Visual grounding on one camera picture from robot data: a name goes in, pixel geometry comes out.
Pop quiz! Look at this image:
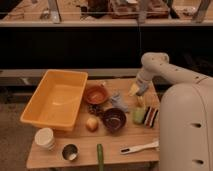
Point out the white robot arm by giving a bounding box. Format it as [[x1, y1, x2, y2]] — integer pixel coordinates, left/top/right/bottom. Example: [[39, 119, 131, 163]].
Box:
[[130, 52, 213, 171]]

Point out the yellow plastic bin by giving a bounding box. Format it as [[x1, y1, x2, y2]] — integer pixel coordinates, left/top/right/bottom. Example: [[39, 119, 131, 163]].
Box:
[[20, 69, 88, 131]]

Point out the white paper cup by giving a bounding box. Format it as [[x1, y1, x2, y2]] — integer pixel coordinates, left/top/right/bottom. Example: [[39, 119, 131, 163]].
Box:
[[34, 128, 55, 150]]

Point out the yellow-tipped gripper finger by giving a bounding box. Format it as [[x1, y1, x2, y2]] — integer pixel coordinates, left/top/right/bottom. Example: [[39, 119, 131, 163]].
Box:
[[129, 83, 139, 96]]

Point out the dark grape bunch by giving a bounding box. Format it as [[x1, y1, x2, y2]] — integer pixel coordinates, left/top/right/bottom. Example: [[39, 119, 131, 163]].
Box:
[[88, 104, 104, 116]]

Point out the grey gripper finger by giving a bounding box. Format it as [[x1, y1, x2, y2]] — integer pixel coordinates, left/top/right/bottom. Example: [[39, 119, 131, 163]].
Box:
[[136, 83, 149, 96]]

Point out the green cucumber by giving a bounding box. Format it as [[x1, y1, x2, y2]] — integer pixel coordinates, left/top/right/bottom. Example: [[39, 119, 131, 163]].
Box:
[[97, 144, 104, 171]]

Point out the striped sponge block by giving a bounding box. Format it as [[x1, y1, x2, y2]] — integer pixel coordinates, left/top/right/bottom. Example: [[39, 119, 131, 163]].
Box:
[[142, 107, 158, 128]]

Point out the dark brown bowl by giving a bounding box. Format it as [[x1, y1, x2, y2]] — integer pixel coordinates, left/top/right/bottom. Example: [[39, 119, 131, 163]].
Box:
[[102, 108, 126, 133]]

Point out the grey blue towel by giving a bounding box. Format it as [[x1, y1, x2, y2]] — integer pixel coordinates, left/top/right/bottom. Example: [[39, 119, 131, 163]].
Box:
[[109, 92, 129, 113]]

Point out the small metal cup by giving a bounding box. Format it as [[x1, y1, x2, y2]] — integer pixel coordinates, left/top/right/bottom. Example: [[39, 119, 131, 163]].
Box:
[[62, 144, 78, 161]]

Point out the red bowl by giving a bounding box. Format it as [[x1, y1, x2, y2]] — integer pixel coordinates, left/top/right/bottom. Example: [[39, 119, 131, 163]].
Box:
[[84, 85, 109, 105]]

